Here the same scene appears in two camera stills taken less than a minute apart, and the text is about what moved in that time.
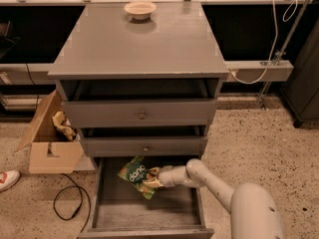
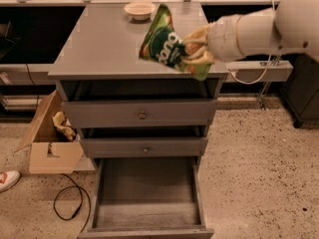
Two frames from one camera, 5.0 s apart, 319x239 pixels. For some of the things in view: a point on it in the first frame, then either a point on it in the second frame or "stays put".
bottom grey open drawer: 120,210 stays put
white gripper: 166,175 -> 223,37
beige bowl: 141,10 stays put
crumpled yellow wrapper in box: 63,127 stays put
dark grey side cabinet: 302,91 stays put
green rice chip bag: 134,172 -> 161,44
